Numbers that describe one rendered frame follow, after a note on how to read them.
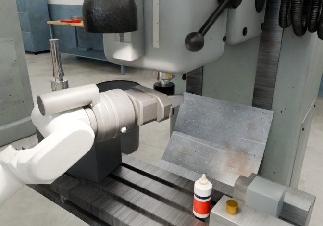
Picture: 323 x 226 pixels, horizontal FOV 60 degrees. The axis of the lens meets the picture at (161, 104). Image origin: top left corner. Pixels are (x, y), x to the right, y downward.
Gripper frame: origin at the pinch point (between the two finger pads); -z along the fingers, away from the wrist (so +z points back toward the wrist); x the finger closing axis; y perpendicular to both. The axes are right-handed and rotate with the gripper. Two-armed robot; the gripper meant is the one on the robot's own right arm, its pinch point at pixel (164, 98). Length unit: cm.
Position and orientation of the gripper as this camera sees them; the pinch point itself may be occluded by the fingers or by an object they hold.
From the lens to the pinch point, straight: 62.4
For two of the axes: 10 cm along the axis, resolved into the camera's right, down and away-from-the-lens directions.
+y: 0.0, 9.3, 3.7
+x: -6.5, -2.8, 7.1
